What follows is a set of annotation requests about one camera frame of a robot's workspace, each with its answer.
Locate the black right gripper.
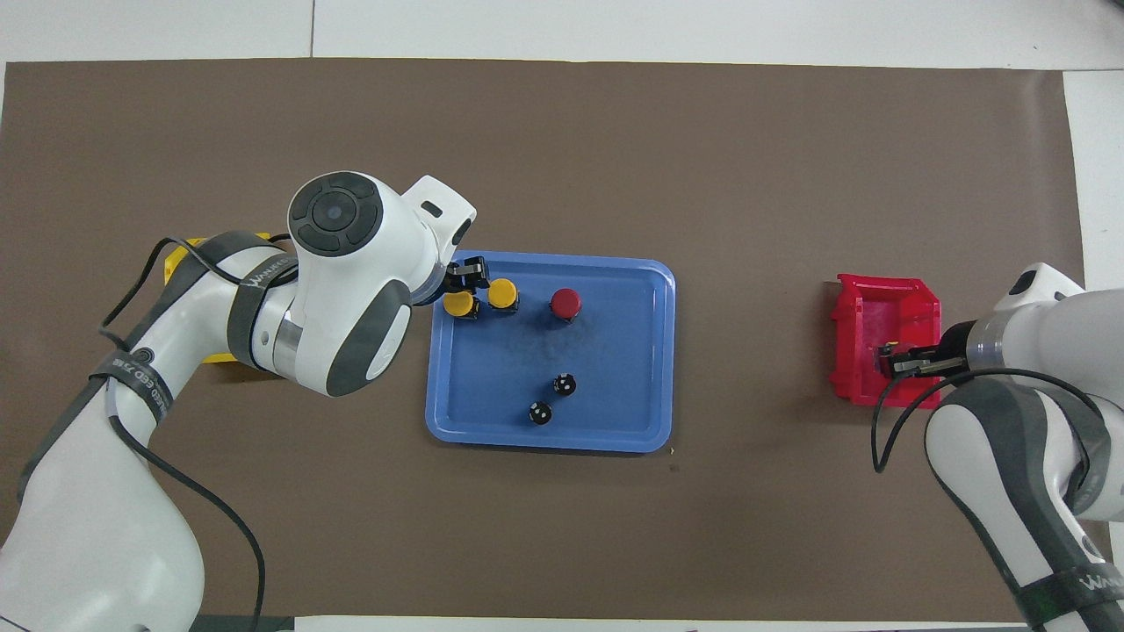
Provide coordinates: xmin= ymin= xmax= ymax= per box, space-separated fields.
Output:
xmin=880 ymin=320 xmax=973 ymax=381

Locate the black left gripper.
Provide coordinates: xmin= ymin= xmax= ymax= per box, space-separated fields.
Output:
xmin=432 ymin=256 xmax=490 ymax=304

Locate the red plastic bin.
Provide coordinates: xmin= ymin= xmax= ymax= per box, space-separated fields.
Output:
xmin=830 ymin=273 xmax=942 ymax=411

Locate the blue plastic tray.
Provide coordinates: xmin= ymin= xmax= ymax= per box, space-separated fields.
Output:
xmin=425 ymin=250 xmax=677 ymax=455

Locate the brown table mat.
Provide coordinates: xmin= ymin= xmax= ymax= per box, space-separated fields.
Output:
xmin=0 ymin=59 xmax=1116 ymax=620

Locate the yellow plastic bin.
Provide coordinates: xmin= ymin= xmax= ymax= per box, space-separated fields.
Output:
xmin=165 ymin=233 xmax=273 ymax=363

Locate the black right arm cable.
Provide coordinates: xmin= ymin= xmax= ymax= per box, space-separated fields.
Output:
xmin=871 ymin=369 xmax=1109 ymax=523

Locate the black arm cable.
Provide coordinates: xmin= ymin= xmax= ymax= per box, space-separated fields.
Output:
xmin=871 ymin=369 xmax=1109 ymax=523
xmin=98 ymin=233 xmax=295 ymax=632

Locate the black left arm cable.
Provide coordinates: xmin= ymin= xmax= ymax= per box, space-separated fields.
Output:
xmin=98 ymin=233 xmax=295 ymax=632

